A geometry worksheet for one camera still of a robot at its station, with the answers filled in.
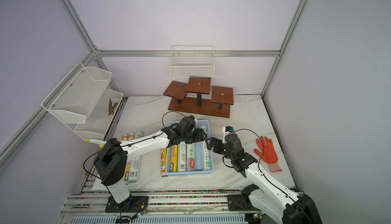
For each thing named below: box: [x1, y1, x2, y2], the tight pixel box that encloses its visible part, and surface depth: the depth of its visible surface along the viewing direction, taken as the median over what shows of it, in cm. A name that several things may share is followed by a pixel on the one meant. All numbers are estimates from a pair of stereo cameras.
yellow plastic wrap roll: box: [170, 144, 179, 173], surface depth 87 cm
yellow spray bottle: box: [84, 138, 108, 151], surface depth 79 cm
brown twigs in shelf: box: [107, 98, 119, 116], surface depth 98 cm
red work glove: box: [253, 136, 283, 173], surface depth 94 cm
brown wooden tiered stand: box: [162, 77, 235, 119], surface depth 104 cm
